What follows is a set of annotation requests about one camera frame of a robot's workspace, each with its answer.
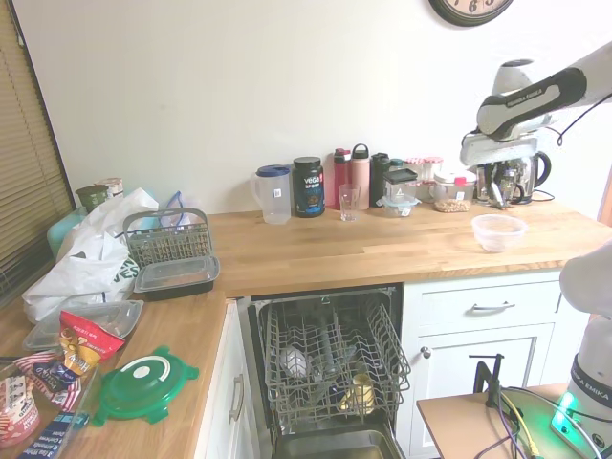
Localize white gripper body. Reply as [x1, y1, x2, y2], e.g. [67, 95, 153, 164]
[459, 132, 539, 167]

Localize steel dishwasher door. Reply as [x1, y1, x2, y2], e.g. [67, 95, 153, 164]
[271, 420, 408, 459]

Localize grey dishwasher cutlery basket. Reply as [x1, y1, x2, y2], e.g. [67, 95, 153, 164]
[122, 208, 214, 270]

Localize glass electric kettle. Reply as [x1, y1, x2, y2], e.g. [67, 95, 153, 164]
[505, 151, 554, 206]

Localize nut jar white lid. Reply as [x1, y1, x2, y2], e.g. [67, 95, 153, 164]
[431, 171, 475, 214]

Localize clear plastic bowl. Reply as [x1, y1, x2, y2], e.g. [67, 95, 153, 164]
[471, 213, 530, 254]

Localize jar red checked lid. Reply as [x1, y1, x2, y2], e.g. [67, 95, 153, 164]
[423, 155, 444, 182]
[404, 156, 426, 184]

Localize glass container blue-rimmed lid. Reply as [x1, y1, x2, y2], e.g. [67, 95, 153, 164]
[380, 192, 423, 219]

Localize black water bottle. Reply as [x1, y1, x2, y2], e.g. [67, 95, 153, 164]
[370, 152, 391, 209]

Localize white drawer front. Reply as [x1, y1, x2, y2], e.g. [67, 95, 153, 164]
[416, 274, 564, 331]

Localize pink water bottle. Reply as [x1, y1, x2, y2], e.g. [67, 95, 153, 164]
[351, 142, 372, 211]

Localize clear drinking glass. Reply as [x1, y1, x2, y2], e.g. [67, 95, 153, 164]
[338, 184, 361, 223]

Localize red water bottle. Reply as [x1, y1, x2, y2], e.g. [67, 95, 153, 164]
[333, 147, 354, 209]

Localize black Vega protein tub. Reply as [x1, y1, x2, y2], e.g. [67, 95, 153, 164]
[292, 156, 327, 219]

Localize black table clamp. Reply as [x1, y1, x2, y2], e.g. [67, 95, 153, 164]
[468, 353, 506, 409]

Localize white cabinet door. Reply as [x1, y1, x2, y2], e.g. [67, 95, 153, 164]
[414, 327, 558, 453]

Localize clear pitcher blue lid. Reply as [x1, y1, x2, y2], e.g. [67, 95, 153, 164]
[250, 164, 293, 227]

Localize wooden robot mounting board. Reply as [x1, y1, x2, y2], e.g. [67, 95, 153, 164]
[415, 382, 612, 459]

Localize yellow cup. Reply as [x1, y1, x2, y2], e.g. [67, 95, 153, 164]
[339, 373, 377, 417]

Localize clear zip bag blue seal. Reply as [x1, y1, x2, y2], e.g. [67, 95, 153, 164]
[157, 190, 206, 229]

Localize black takeaway container clear lid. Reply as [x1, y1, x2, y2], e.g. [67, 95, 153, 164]
[132, 254, 221, 303]

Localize white jar brown lid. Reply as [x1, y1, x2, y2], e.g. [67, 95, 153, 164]
[94, 178, 126, 202]

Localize dark green cup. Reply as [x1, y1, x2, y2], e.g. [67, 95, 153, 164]
[75, 185, 111, 214]

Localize green round container lid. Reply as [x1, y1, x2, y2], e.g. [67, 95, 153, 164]
[90, 344, 201, 427]

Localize white plastic shopping bag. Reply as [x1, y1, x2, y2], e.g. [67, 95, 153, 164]
[22, 186, 161, 324]

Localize teal plastic container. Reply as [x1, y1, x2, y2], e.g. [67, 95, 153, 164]
[46, 208, 90, 262]

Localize red snack bag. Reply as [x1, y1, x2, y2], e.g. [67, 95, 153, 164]
[57, 310, 127, 380]

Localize beige window blind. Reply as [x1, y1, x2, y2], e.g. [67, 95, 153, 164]
[0, 0, 76, 308]

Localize glass baking dish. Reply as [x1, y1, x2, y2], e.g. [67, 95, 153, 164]
[0, 356, 102, 459]

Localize clear plastic takeaway container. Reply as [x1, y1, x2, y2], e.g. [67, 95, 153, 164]
[21, 299, 145, 354]

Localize red white striped popcorn bag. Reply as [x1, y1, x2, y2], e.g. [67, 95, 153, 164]
[11, 351, 83, 410]

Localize blue food packet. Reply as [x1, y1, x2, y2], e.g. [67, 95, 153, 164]
[29, 410, 91, 459]

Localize pink white tub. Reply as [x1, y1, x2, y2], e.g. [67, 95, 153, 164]
[0, 375, 42, 449]

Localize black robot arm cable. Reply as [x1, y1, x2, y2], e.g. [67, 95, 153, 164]
[549, 93, 612, 147]

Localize silver drawer handle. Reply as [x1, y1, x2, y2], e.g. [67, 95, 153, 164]
[467, 300, 517, 314]

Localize black round wall clock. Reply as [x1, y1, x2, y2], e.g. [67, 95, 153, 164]
[427, 0, 515, 28]

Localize grey wire dishwasher rack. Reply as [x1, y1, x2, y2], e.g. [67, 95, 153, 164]
[257, 291, 413, 422]

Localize purple cable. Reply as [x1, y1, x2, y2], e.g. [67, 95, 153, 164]
[470, 389, 535, 459]

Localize yellow cable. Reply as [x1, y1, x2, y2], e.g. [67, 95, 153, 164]
[499, 391, 540, 458]

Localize silver cabinet bar handle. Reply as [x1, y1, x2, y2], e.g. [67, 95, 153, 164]
[228, 375, 246, 424]

